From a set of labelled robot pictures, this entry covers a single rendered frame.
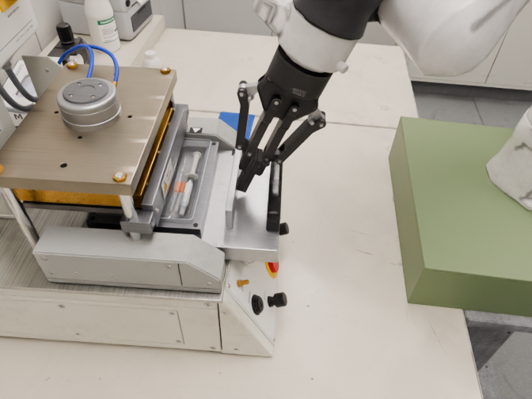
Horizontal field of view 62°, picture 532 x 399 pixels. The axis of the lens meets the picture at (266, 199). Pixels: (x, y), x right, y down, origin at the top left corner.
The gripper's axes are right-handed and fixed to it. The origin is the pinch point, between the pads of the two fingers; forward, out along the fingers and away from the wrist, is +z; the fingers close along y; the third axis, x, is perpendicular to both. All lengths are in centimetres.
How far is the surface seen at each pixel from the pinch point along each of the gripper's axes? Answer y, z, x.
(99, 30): -44, 32, 75
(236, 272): 3.2, 11.7, -10.5
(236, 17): -3, 86, 240
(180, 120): -12.1, 1.4, 7.5
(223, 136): -4.3, 5.2, 12.3
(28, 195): -27.8, 7.9, -10.5
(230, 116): 0, 29, 52
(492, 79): 148, 38, 192
